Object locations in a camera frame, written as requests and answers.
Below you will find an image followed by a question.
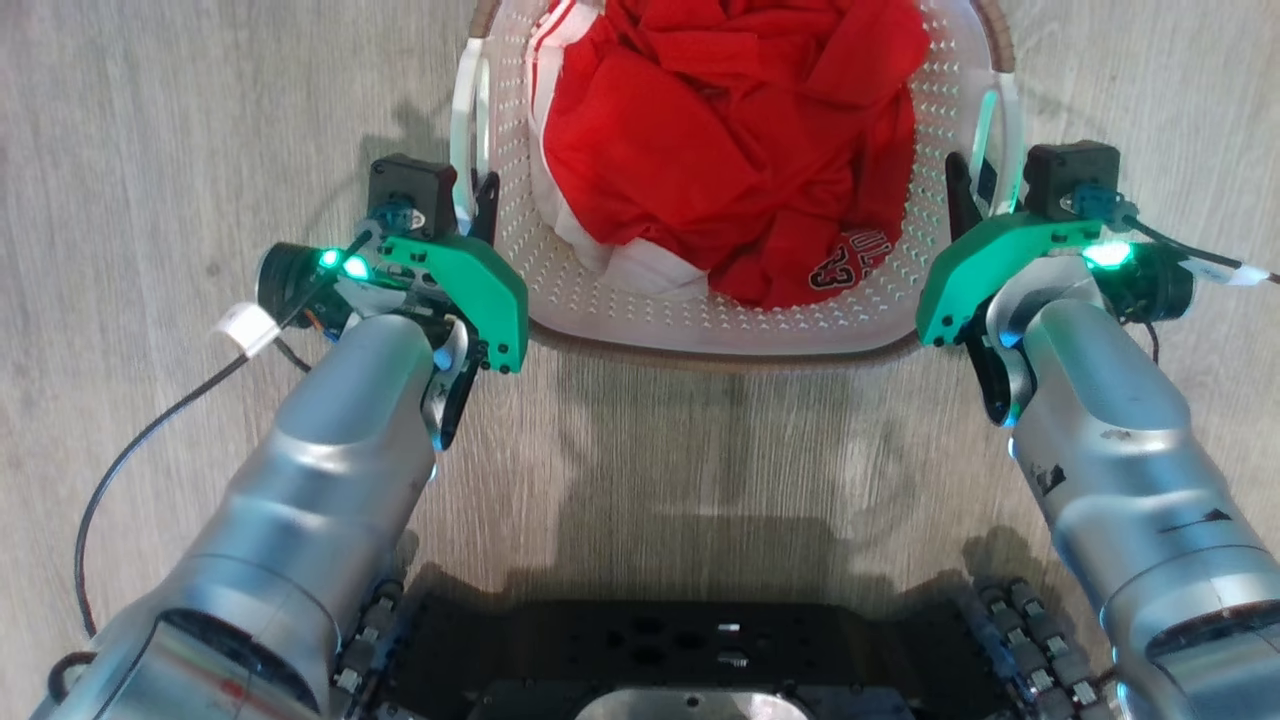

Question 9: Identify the white perforated laundry basket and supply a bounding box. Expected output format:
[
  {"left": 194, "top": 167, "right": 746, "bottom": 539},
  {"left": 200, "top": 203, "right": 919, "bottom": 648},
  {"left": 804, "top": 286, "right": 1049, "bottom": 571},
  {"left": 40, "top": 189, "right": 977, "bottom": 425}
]
[{"left": 449, "top": 0, "right": 1027, "bottom": 360}]

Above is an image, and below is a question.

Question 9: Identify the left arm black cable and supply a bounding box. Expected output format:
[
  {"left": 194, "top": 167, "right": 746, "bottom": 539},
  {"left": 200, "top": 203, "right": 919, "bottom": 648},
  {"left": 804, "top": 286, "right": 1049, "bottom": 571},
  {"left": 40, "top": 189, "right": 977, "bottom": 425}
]
[{"left": 73, "top": 300, "right": 313, "bottom": 641}]

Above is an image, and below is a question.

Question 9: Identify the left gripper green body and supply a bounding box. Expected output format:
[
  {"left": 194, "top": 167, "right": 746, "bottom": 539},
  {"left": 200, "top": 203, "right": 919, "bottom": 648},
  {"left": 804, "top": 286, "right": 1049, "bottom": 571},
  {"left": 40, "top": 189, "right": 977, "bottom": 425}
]
[{"left": 378, "top": 234, "right": 530, "bottom": 375}]

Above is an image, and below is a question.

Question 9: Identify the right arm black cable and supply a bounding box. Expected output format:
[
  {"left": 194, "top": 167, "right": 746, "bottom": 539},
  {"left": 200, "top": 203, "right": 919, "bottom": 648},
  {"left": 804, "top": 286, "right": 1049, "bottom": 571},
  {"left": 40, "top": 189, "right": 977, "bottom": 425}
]
[{"left": 1118, "top": 213, "right": 1280, "bottom": 288}]

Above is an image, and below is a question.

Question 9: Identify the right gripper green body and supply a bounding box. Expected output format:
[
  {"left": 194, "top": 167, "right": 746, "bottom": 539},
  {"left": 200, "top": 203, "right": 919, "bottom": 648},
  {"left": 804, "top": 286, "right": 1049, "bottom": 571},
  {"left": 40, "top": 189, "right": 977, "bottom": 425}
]
[{"left": 915, "top": 212, "right": 1103, "bottom": 349}]

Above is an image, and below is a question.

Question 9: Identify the right base roller wheel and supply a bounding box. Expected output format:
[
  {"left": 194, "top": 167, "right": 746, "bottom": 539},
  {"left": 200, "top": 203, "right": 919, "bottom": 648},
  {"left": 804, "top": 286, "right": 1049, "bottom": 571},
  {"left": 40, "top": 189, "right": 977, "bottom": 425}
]
[{"left": 962, "top": 572, "right": 1113, "bottom": 720}]

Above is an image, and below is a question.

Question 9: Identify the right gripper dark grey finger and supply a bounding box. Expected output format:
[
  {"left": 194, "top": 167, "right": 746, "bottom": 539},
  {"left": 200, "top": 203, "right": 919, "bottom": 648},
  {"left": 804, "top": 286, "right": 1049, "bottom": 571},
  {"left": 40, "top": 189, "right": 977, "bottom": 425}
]
[
  {"left": 963, "top": 319, "right": 1023, "bottom": 429},
  {"left": 944, "top": 150, "right": 988, "bottom": 242}
]

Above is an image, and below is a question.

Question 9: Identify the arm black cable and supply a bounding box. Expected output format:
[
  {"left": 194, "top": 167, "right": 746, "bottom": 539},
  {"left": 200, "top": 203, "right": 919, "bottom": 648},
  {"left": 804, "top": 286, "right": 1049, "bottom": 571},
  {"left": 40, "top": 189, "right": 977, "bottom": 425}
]
[
  {"left": 73, "top": 300, "right": 313, "bottom": 641},
  {"left": 1118, "top": 213, "right": 1280, "bottom": 288}
]

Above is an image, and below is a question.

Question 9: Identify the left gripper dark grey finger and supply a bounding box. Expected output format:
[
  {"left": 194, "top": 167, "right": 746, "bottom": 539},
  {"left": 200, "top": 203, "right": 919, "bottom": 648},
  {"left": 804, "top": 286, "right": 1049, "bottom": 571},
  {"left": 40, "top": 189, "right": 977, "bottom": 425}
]
[
  {"left": 471, "top": 171, "right": 502, "bottom": 247},
  {"left": 430, "top": 320, "right": 483, "bottom": 452}
]

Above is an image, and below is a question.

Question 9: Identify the red jersey garment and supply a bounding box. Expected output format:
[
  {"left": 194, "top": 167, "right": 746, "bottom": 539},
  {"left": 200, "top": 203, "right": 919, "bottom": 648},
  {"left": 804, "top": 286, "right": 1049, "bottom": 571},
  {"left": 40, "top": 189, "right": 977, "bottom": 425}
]
[{"left": 540, "top": 0, "right": 933, "bottom": 310}]

